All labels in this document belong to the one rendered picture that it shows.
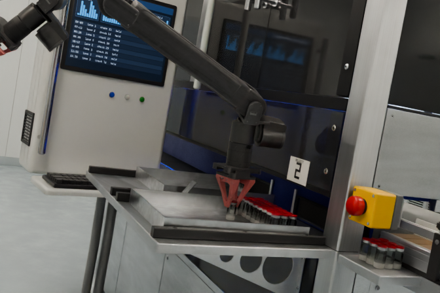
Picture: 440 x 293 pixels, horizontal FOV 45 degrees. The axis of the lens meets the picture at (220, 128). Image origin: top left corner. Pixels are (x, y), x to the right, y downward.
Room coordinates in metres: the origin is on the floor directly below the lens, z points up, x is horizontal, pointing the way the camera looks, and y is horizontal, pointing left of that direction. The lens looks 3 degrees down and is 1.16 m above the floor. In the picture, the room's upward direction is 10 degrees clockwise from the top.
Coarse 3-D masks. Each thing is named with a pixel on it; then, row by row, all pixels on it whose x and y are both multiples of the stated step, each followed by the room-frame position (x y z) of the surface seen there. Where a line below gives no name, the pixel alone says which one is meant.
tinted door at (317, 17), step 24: (288, 0) 1.48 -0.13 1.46; (312, 0) 1.37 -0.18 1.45; (336, 0) 1.28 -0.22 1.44; (288, 24) 1.46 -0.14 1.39; (312, 24) 1.35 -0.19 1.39; (336, 24) 1.26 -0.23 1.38; (288, 48) 1.44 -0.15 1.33; (312, 48) 1.34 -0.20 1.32; (336, 48) 1.25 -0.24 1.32; (264, 72) 1.54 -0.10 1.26; (288, 72) 1.42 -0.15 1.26; (312, 72) 1.32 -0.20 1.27; (336, 72) 1.23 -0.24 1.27; (336, 96) 1.22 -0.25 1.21
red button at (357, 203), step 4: (352, 196) 1.05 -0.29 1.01; (356, 196) 1.05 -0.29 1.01; (348, 200) 1.05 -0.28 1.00; (352, 200) 1.04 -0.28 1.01; (356, 200) 1.04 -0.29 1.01; (360, 200) 1.04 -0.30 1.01; (348, 204) 1.05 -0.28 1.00; (352, 204) 1.04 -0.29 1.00; (356, 204) 1.03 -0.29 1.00; (360, 204) 1.03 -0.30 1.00; (364, 204) 1.04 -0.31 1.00; (348, 208) 1.05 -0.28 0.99; (352, 208) 1.04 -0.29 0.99; (356, 208) 1.03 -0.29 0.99; (360, 208) 1.03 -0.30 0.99; (364, 208) 1.04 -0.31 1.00; (348, 212) 1.05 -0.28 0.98; (352, 212) 1.04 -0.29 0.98; (356, 212) 1.03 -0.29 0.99; (360, 212) 1.04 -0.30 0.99
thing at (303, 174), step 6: (294, 162) 1.31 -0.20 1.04; (300, 162) 1.28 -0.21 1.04; (306, 162) 1.26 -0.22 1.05; (294, 168) 1.30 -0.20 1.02; (306, 168) 1.26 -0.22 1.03; (288, 174) 1.32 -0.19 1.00; (294, 174) 1.30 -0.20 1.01; (300, 174) 1.28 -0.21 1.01; (306, 174) 1.25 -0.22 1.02; (294, 180) 1.29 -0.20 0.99; (300, 180) 1.27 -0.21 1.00; (306, 180) 1.25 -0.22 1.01
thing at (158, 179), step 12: (144, 168) 1.61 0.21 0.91; (144, 180) 1.52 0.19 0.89; (156, 180) 1.42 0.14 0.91; (168, 180) 1.64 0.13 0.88; (180, 180) 1.66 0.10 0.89; (192, 180) 1.68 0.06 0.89; (204, 180) 1.70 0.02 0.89; (216, 180) 1.71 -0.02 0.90; (192, 192) 1.40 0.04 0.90; (204, 192) 1.42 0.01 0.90; (216, 192) 1.43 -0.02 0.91; (228, 192) 1.45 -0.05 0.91; (240, 192) 1.46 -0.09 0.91
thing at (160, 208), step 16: (144, 192) 1.26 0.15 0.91; (160, 192) 1.27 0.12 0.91; (176, 192) 1.29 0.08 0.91; (144, 208) 1.13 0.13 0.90; (160, 208) 1.23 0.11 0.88; (176, 208) 1.26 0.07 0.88; (192, 208) 1.29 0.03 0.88; (208, 208) 1.33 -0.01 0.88; (224, 208) 1.35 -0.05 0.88; (160, 224) 1.03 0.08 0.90; (176, 224) 1.02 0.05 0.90; (192, 224) 1.04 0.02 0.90; (208, 224) 1.05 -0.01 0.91; (224, 224) 1.07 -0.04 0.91; (240, 224) 1.08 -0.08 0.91; (256, 224) 1.10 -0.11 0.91; (272, 224) 1.11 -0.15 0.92
